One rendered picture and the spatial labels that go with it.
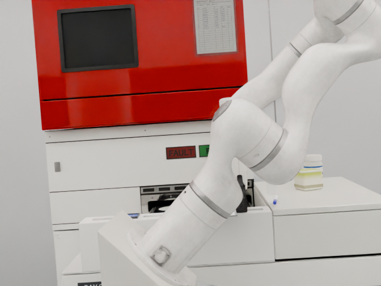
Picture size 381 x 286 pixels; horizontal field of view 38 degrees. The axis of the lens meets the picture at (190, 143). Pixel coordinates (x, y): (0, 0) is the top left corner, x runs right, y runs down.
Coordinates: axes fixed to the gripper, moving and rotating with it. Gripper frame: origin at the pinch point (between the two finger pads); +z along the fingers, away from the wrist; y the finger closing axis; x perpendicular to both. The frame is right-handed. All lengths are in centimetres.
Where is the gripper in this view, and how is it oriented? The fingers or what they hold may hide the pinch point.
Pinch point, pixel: (240, 206)
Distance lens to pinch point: 161.5
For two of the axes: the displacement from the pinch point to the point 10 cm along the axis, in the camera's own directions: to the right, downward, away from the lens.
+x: 10.0, -0.7, -0.3
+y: -0.2, 0.5, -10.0
